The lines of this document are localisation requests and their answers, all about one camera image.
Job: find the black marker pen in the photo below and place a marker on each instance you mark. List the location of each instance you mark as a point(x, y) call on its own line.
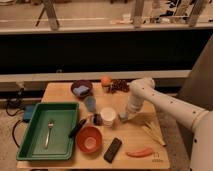
point(75, 130)

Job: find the blue power box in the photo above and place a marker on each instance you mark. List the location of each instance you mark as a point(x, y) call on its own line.
point(28, 113)

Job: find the blue plastic cup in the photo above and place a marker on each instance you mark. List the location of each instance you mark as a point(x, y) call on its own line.
point(90, 103)

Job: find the purple bowl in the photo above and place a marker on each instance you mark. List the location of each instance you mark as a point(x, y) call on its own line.
point(79, 83)

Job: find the green plastic tray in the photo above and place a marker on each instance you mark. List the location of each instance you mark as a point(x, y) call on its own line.
point(65, 116)

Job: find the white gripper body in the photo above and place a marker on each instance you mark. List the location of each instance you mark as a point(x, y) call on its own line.
point(126, 115)

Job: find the white paper cup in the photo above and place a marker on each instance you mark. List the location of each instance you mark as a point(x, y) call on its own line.
point(108, 116)

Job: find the black rectangular remote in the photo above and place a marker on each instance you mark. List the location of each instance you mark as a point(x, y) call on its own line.
point(112, 150)

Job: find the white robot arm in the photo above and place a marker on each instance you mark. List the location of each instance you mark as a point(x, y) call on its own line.
point(194, 118)

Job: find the orange plastic bowl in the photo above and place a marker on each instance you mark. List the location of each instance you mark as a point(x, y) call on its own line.
point(89, 139)

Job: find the dark red grape bunch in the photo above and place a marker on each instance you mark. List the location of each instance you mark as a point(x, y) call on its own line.
point(118, 85)

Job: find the metal fork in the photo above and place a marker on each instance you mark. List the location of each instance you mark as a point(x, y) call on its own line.
point(50, 126)

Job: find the orange fruit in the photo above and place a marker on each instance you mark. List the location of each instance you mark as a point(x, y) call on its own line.
point(106, 81)

